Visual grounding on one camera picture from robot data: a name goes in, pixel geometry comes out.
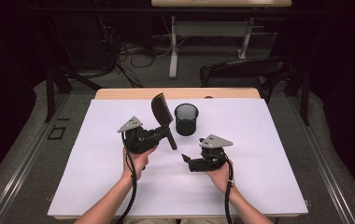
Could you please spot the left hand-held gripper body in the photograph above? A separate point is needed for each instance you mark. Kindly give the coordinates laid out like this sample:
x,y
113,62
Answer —
x,y
139,140

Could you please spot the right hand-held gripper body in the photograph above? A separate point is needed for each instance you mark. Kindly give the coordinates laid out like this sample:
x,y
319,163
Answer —
x,y
211,155

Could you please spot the black comb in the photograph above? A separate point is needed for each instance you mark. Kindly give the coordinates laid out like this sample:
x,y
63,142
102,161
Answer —
x,y
161,112

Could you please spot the black mesh pen holder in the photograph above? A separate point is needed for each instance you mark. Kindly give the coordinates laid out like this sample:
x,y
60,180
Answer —
x,y
186,123

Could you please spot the person's left hand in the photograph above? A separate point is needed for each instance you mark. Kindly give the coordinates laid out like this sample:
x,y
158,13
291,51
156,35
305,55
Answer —
x,y
138,165

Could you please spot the person's right hand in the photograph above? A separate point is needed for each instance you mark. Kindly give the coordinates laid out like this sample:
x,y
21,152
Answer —
x,y
220,180

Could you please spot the white paper sheet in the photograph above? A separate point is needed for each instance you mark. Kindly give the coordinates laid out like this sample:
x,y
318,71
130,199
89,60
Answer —
x,y
166,199

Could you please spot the wooden table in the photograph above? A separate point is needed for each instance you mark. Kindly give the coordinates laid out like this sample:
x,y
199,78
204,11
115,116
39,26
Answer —
x,y
129,93

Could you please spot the black chair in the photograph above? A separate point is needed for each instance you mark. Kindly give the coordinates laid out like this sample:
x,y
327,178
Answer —
x,y
244,70

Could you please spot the black metal stand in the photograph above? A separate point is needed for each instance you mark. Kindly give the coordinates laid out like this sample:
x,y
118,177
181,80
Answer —
x,y
50,93
305,99

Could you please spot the wooden desk with white legs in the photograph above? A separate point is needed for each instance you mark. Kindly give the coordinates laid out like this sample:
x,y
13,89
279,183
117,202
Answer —
x,y
222,3

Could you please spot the aluminium floor rail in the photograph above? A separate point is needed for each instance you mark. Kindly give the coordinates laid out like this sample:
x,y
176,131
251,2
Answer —
x,y
26,161
321,161

